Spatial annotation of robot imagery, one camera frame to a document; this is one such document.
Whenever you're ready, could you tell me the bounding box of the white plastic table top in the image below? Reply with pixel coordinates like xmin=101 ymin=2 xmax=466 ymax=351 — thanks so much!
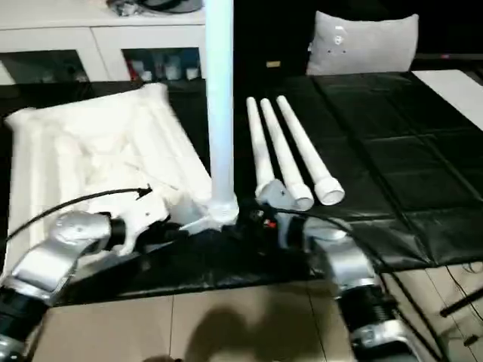
xmin=3 ymin=82 xmax=242 ymax=265

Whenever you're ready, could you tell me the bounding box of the white plastic table leg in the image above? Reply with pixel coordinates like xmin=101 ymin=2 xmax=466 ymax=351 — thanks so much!
xmin=245 ymin=96 xmax=276 ymax=197
xmin=275 ymin=95 xmax=346 ymax=207
xmin=203 ymin=0 xmax=239 ymax=227
xmin=260 ymin=97 xmax=315 ymax=212

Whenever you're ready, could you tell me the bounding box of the black work mat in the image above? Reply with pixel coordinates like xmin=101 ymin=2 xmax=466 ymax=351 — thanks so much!
xmin=0 ymin=71 xmax=483 ymax=308

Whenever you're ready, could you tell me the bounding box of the black cabinet with gold label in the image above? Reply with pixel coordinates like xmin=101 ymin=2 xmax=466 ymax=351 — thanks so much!
xmin=233 ymin=0 xmax=318 ymax=78

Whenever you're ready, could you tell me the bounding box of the grey cushion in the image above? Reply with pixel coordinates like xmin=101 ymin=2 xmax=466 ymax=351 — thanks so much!
xmin=306 ymin=10 xmax=420 ymax=76

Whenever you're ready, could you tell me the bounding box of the black floor stand bar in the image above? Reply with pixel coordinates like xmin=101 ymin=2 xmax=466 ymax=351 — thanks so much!
xmin=440 ymin=290 xmax=483 ymax=317

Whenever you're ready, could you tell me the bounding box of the white sideboard cabinet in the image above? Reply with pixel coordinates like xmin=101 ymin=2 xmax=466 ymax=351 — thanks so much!
xmin=0 ymin=0 xmax=208 ymax=82

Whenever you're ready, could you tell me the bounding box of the black round helmet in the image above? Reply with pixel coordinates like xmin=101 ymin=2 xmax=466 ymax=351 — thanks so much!
xmin=139 ymin=0 xmax=205 ymax=14

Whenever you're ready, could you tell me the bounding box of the black crumpled bundle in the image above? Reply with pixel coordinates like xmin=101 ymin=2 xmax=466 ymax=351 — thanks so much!
xmin=107 ymin=0 xmax=137 ymax=18

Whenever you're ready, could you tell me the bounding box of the white flat board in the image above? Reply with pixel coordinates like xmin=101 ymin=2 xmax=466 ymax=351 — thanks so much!
xmin=411 ymin=69 xmax=483 ymax=131

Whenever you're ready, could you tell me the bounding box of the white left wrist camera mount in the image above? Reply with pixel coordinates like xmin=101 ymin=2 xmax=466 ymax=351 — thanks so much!
xmin=120 ymin=188 xmax=173 ymax=256

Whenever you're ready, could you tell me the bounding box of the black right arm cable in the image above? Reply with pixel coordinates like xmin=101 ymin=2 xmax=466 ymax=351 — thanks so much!
xmin=269 ymin=209 xmax=446 ymax=362

